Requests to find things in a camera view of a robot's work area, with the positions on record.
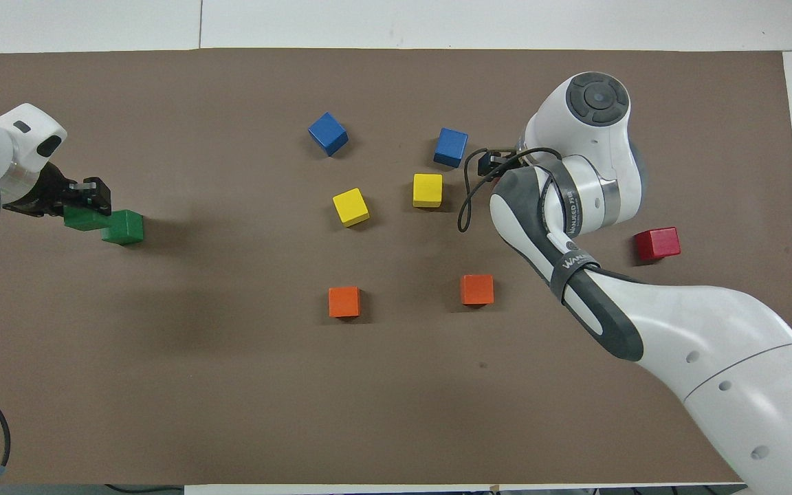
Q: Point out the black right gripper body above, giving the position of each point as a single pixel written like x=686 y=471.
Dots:
x=511 y=161

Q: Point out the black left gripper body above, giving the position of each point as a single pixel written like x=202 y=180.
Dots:
x=42 y=192

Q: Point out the green cube block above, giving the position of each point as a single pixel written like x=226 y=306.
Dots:
x=83 y=220
x=124 y=228

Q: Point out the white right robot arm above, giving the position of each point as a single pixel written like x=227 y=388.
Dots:
x=595 y=137

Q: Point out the blue cube block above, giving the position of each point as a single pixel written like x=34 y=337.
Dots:
x=451 y=146
x=328 y=133

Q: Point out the yellow cube block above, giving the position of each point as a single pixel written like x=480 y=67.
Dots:
x=350 y=206
x=427 y=190

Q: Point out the orange cube block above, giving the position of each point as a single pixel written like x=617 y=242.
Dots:
x=477 y=289
x=344 y=301

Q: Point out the brown table mat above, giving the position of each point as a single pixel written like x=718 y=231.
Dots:
x=300 y=399

